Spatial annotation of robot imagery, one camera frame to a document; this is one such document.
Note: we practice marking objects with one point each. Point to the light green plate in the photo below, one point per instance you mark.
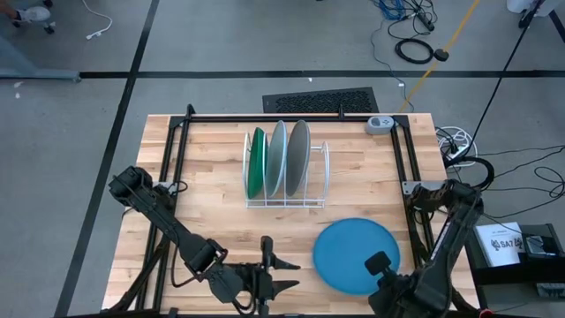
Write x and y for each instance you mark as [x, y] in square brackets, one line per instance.
[276, 159]

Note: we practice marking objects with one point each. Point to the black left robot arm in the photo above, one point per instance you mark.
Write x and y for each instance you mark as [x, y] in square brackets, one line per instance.
[167, 221]

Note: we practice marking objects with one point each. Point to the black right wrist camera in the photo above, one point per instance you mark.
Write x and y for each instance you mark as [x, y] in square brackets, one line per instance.
[378, 263]

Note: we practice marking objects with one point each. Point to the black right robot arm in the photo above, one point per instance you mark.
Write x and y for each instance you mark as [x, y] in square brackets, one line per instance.
[450, 247]

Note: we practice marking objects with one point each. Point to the black round puck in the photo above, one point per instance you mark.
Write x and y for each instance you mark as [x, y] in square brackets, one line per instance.
[441, 55]

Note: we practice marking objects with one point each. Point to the black storage crate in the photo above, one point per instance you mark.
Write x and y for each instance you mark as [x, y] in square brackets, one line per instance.
[543, 247]

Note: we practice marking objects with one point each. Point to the blue plate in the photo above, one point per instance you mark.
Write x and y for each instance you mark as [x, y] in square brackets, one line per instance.
[344, 256]

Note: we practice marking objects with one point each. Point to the black table camera mount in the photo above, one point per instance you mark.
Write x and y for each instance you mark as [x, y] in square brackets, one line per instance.
[266, 247]

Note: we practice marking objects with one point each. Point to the dark green plate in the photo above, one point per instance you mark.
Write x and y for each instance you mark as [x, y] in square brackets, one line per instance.
[256, 168]

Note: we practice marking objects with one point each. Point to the person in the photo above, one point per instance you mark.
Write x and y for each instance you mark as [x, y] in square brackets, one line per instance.
[31, 14]

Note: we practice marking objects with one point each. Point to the grey plate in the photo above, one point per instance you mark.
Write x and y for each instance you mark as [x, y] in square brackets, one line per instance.
[298, 154]

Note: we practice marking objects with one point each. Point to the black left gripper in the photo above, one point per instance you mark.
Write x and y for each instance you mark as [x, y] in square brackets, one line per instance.
[238, 280]

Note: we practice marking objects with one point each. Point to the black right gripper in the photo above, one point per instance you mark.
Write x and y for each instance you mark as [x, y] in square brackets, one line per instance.
[395, 296]

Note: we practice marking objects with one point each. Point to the black aluminium table frame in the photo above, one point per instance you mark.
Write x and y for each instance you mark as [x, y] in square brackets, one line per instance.
[287, 118]

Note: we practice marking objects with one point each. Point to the black power strip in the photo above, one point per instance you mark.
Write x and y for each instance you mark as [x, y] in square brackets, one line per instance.
[424, 20]

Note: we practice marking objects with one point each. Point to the grey control box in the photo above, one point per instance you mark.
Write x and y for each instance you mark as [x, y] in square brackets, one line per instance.
[379, 125]

